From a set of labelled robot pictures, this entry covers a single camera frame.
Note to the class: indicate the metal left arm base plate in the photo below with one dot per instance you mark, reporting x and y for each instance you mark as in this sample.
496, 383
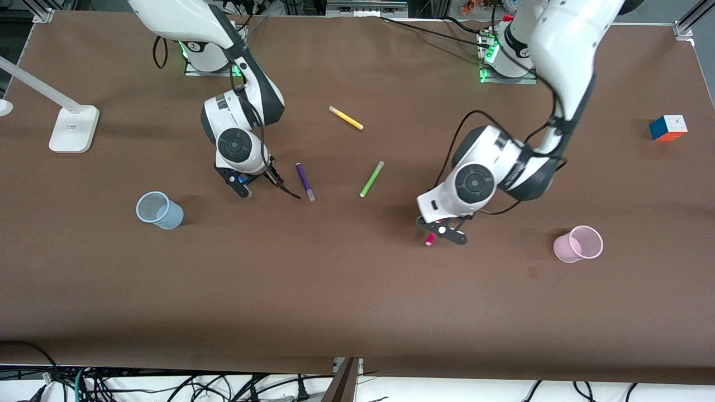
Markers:
503, 81

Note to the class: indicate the white table bracket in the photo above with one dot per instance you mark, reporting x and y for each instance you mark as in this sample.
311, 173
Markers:
357, 365

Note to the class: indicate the purple marker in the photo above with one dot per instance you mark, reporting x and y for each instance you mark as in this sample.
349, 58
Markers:
303, 177

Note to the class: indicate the yellow marker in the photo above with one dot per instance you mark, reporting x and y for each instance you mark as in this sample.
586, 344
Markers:
347, 118

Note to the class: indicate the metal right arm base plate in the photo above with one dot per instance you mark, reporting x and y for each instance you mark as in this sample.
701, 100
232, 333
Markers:
192, 71

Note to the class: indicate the dark wooden table leg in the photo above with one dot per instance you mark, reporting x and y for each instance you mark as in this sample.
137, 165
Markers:
341, 388

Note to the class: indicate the translucent blue plastic cup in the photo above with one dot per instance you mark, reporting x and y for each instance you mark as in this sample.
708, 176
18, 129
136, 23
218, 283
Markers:
167, 218

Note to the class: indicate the aluminium frame corner bracket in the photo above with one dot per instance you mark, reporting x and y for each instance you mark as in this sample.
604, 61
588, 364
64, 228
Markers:
682, 30
43, 15

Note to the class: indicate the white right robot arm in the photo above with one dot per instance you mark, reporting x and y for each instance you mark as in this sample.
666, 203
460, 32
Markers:
179, 17

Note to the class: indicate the pink marker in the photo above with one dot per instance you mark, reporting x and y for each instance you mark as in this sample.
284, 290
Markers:
430, 240

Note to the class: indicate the colourful puzzle cube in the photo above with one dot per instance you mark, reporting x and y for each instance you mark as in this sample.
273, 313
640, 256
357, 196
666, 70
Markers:
667, 128

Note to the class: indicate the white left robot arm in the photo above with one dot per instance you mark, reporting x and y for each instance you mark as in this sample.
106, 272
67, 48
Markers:
564, 50

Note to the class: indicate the translucent pink plastic cup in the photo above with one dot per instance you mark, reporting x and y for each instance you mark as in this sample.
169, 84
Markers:
564, 248

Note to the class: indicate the green marker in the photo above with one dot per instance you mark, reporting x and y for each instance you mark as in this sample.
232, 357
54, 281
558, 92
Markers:
371, 180

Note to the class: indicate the silver metal box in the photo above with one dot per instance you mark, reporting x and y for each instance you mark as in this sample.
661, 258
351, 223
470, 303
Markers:
363, 8

